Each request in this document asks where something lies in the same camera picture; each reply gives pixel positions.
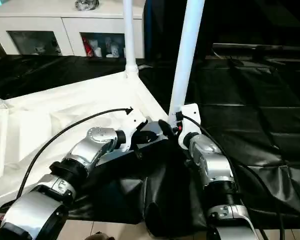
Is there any grey metal bar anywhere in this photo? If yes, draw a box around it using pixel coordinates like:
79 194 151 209
211 42 300 50

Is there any grey bundle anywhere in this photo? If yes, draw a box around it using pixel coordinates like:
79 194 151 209
73 0 101 13

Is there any black mat cloth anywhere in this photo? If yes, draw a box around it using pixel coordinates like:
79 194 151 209
0 53 300 237

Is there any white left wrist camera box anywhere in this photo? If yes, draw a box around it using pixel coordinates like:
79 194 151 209
121 108 150 154

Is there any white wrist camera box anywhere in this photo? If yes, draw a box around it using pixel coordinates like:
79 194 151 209
173 102 202 151
121 108 150 154

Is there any white plastic table top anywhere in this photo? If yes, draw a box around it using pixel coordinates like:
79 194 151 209
0 69 176 219

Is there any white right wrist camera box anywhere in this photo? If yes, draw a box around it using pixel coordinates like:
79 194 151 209
173 102 202 151

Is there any white glass-door cabinet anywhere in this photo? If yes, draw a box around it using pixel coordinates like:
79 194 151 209
0 0 146 59

